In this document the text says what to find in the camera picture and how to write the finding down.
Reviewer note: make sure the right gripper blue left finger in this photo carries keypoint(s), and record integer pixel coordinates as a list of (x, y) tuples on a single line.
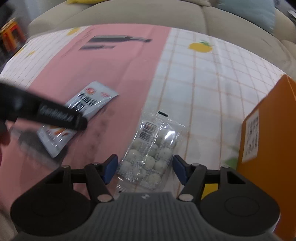
[(98, 176)]

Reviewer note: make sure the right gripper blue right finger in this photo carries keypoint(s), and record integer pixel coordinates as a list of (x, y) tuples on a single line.
[(191, 177)]

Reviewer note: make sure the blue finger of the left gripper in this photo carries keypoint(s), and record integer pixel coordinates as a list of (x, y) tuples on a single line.
[(79, 122)]

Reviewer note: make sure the white gluten strip packet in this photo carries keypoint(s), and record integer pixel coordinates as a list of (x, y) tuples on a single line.
[(88, 101)]

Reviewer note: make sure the clear white ball candy packet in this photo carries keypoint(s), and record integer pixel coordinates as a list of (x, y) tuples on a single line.
[(147, 161)]

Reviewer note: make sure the orange stool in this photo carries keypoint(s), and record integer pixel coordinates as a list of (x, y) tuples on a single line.
[(12, 35)]

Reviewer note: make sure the orange cardboard box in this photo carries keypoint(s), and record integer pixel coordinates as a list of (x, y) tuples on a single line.
[(267, 151)]

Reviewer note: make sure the patterned tablecloth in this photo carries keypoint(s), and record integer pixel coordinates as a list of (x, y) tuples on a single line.
[(208, 85)]

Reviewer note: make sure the beige sofa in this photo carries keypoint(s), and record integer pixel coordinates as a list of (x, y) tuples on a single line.
[(277, 47)]

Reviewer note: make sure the light blue cushion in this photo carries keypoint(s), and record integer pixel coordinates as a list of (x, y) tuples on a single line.
[(258, 12)]

